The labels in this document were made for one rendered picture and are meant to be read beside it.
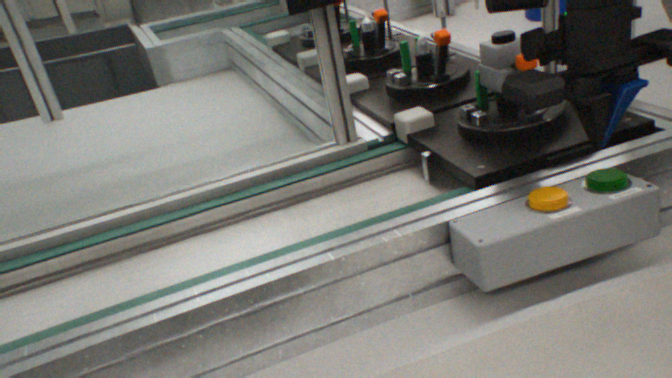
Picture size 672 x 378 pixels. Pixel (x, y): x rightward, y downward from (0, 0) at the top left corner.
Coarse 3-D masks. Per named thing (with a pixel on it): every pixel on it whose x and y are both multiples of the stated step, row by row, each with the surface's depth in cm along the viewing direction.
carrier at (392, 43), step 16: (384, 0) 151; (368, 16) 148; (352, 32) 152; (368, 32) 148; (352, 48) 153; (368, 48) 149; (384, 48) 145; (432, 48) 149; (352, 64) 145; (368, 64) 144; (384, 64) 144; (400, 64) 143
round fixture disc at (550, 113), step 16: (496, 112) 106; (544, 112) 103; (560, 112) 102; (464, 128) 104; (480, 128) 102; (496, 128) 101; (512, 128) 100; (528, 128) 100; (544, 128) 100; (496, 144) 101
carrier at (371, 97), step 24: (408, 48) 130; (408, 72) 131; (432, 72) 127; (456, 72) 126; (360, 96) 131; (384, 96) 128; (408, 96) 124; (432, 96) 123; (456, 96) 121; (384, 120) 118
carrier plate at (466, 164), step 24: (456, 120) 112; (576, 120) 103; (624, 120) 100; (648, 120) 99; (408, 144) 111; (432, 144) 105; (456, 144) 104; (480, 144) 102; (504, 144) 101; (528, 144) 99; (552, 144) 98; (576, 144) 97; (456, 168) 98; (480, 168) 95; (504, 168) 94; (528, 168) 95
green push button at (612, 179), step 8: (600, 168) 89; (608, 168) 89; (592, 176) 88; (600, 176) 87; (608, 176) 87; (616, 176) 87; (624, 176) 86; (592, 184) 87; (600, 184) 86; (608, 184) 86; (616, 184) 86; (624, 184) 86
